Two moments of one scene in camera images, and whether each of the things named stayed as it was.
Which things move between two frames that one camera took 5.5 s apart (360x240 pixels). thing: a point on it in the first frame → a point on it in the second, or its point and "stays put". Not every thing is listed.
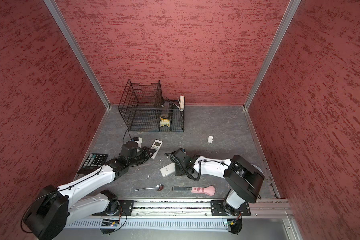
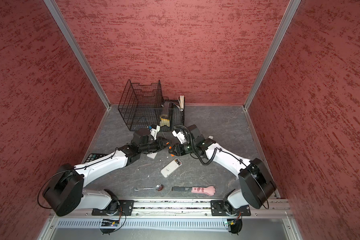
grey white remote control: x=167 y=170 stays put
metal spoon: x=159 y=187 stays put
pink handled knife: x=209 y=190 stays put
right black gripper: x=178 y=172 → x=180 y=151
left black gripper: x=146 y=150 → x=160 y=140
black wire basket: x=143 y=108 stays put
